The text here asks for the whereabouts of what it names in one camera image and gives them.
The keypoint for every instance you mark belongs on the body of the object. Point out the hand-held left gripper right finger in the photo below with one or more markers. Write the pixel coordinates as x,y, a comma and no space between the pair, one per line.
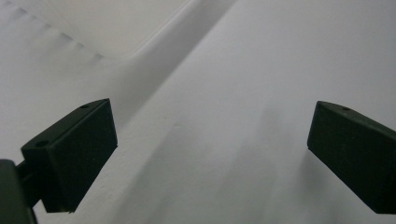
351,149

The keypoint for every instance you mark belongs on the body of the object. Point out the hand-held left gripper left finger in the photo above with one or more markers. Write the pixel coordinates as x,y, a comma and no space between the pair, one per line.
74,155

